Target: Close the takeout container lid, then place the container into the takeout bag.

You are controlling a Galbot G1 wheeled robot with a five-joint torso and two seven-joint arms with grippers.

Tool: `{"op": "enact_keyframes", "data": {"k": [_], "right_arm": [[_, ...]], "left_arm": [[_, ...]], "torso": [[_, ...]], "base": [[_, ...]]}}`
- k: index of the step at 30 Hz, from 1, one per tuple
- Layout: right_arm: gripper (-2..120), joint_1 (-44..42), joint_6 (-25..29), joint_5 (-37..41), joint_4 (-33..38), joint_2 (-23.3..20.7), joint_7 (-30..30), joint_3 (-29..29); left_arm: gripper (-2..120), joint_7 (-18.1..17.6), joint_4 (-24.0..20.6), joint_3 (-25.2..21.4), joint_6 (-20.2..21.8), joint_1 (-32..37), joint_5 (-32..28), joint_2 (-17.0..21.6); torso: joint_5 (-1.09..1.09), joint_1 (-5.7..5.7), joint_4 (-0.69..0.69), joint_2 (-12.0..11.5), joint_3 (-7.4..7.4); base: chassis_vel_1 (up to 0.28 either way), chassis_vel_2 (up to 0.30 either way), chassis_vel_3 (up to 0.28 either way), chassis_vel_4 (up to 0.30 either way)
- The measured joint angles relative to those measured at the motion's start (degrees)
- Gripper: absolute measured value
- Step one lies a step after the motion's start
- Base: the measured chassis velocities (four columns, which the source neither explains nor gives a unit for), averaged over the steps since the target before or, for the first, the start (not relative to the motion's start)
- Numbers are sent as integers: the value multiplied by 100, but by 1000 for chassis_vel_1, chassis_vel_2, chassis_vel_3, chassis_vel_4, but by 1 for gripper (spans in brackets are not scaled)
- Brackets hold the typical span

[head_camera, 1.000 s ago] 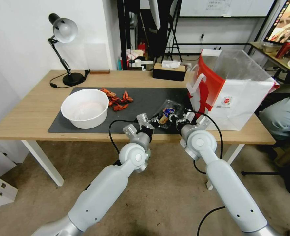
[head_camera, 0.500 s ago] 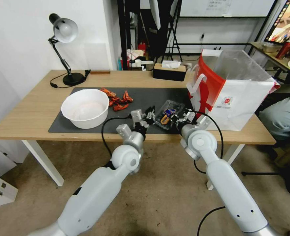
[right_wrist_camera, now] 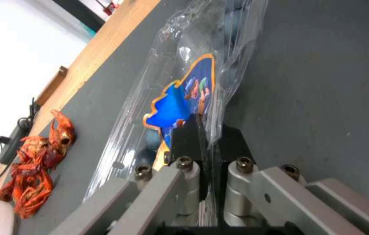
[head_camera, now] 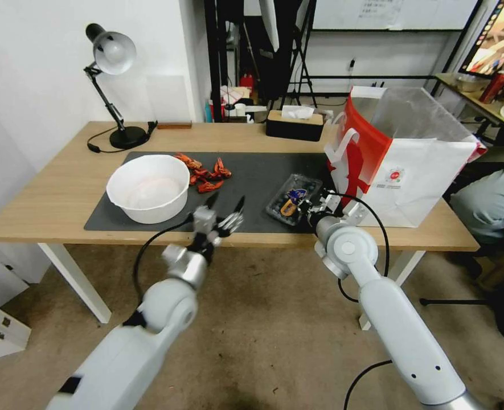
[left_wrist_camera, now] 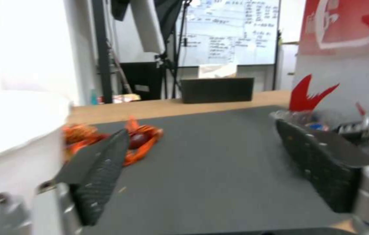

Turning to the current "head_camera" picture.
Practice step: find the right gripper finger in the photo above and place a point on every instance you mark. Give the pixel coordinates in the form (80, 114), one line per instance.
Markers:
(303, 204)
(331, 200)

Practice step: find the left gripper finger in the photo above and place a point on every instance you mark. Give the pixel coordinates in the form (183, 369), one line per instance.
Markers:
(234, 218)
(211, 200)

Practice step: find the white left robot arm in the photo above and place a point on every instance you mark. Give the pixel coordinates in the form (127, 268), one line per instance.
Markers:
(119, 363)

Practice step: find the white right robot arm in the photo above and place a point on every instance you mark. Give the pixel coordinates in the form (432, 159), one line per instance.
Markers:
(388, 316)

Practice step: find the clear plastic takeout container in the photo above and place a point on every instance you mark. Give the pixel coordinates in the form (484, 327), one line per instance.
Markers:
(290, 192)

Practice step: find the white round takeout bowl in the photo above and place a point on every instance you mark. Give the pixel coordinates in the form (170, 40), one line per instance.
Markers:
(149, 209)

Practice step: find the black tissue box wooden lid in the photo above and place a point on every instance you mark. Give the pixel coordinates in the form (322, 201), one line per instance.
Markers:
(294, 128)

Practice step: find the white and red takeout bag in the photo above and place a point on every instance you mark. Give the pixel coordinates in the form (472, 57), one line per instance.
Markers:
(414, 179)

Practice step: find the red toy crayfish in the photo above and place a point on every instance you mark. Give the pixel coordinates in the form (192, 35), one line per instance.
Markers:
(189, 161)
(222, 168)
(209, 186)
(200, 174)

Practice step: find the black desk mat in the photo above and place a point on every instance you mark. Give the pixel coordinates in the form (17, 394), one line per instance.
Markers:
(251, 179)

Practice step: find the small brown wooden block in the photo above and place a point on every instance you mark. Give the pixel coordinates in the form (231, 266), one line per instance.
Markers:
(174, 125)

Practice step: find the black desk lamp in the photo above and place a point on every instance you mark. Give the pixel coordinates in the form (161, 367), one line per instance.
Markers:
(125, 137)

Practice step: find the wooden table with white legs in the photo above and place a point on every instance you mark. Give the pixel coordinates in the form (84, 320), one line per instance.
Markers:
(64, 192)

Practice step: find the black tripod stand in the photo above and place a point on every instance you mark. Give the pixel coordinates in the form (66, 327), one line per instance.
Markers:
(298, 55)

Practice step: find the person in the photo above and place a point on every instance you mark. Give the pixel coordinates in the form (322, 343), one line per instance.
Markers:
(491, 200)

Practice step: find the wooden side table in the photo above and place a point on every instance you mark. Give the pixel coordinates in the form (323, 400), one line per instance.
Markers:
(486, 106)

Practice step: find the white photo softbox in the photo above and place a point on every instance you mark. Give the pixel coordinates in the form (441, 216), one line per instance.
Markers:
(269, 21)

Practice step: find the whiteboard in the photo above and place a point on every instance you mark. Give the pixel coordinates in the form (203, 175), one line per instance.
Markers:
(388, 15)

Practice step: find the red drink can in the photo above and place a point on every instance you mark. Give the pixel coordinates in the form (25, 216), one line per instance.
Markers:
(494, 87)

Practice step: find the computer monitor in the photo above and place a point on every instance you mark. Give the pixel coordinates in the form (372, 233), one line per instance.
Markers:
(493, 38)

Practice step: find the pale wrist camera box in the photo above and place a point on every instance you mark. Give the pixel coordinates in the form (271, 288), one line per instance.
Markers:
(204, 218)

